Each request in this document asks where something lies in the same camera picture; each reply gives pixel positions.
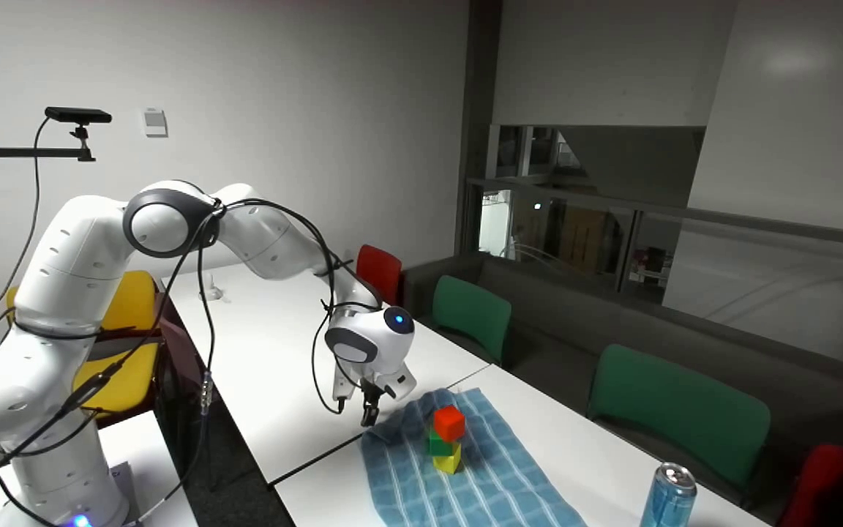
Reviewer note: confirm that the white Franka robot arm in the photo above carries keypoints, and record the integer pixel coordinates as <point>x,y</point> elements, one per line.
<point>60,274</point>

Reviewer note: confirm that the green chair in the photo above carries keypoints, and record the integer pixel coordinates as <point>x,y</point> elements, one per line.
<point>679,406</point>
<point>468,315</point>

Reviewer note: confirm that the black stereo camera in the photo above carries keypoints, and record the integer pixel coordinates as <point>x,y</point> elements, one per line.
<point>76,115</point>

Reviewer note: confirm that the blue striped towel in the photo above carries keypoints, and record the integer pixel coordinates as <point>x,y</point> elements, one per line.
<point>499,487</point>

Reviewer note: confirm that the yellow chair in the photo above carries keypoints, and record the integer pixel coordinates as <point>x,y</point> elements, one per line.
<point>132,302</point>

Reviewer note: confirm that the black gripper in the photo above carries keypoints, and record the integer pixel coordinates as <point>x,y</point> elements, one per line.
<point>370,392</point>

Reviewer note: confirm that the red block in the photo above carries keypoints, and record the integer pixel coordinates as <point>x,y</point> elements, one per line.
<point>446,422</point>

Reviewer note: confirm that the black camera boom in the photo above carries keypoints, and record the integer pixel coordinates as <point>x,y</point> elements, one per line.
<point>20,150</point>

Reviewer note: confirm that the yellow block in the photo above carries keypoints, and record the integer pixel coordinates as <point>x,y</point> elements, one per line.
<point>448,465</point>

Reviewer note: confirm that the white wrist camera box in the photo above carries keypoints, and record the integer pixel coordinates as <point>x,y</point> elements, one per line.
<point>399,381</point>

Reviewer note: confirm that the red chair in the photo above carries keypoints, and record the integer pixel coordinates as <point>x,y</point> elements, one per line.
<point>377,274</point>
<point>833,485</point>

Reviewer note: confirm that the blue drink can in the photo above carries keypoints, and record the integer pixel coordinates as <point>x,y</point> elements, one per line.
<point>669,500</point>

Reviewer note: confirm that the green block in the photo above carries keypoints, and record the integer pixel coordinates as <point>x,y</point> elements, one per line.
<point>440,447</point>

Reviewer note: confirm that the white wall switch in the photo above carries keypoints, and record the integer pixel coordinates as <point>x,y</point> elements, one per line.
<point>156,122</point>

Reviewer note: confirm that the grey bench seat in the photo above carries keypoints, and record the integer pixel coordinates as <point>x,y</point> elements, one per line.
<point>557,323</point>

